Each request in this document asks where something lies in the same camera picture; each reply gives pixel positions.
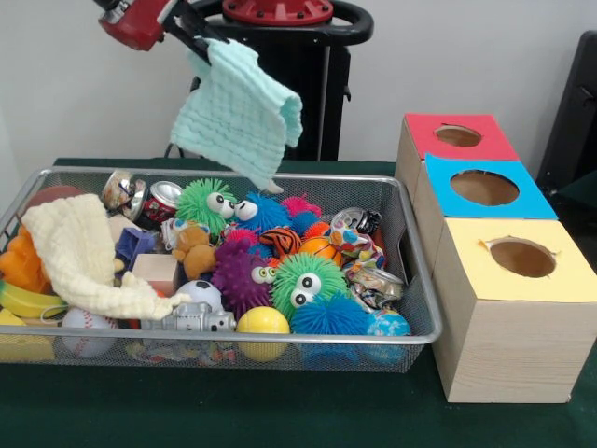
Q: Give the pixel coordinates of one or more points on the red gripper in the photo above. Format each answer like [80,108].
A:
[145,20]

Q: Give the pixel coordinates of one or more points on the mint green cloth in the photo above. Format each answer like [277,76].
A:
[238,117]

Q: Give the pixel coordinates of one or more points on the pale yellow cloth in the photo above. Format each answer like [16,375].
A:
[79,257]

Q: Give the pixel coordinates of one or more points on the clear mesh bin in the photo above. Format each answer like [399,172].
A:
[410,243]

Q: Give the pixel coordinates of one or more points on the wooden box with three holes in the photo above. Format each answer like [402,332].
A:
[513,345]

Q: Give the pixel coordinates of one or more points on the green fuzzy toy with eyes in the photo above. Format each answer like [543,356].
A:
[201,203]

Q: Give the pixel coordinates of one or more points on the red soda can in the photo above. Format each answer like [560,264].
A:
[163,201]

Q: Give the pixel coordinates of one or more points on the crushed silver can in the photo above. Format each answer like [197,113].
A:
[378,285]
[123,191]

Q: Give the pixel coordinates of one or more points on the blue fuzzy toy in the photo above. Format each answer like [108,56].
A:
[266,213]

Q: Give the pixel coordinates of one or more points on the pink fuzzy toy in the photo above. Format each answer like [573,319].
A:
[300,205]

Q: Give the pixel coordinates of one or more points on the brown toy football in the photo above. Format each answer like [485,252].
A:
[51,194]

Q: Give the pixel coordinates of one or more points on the orange plush toy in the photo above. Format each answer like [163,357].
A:
[194,252]

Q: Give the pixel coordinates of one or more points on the purple block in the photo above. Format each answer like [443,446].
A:
[133,244]

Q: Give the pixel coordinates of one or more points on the orange black striped ball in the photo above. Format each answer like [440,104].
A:
[280,241]

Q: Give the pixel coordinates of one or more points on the small wooden block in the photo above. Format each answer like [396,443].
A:
[157,272]

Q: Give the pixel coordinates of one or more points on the silver and black can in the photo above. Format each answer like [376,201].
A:
[359,219]

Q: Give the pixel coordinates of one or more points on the purple fuzzy toy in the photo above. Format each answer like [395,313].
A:
[238,278]

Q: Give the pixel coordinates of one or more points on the small orange basketball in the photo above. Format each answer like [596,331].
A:
[319,250]

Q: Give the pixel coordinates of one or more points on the small soccer ball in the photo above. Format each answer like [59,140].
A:
[201,294]

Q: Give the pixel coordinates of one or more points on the multicoloured toy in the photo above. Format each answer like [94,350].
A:
[353,244]

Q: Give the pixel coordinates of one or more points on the small green spiky toy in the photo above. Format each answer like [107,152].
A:
[308,282]

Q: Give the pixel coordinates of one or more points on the silver robot toy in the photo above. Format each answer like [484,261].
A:
[191,321]

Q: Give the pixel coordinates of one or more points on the yellow ball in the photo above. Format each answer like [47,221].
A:
[263,322]

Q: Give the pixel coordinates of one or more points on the blue spiky ball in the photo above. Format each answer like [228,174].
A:
[331,317]

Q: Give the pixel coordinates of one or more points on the white baseball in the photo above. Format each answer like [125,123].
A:
[89,331]

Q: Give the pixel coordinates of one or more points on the yellow toy banana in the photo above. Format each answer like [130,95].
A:
[23,300]

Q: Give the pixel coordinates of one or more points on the blue globe ball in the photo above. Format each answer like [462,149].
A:
[387,327]

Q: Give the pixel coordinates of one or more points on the yellow block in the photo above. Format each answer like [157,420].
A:
[19,347]

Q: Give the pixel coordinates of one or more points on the black chair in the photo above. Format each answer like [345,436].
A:
[574,121]

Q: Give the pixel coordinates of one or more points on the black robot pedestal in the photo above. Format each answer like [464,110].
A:
[326,103]

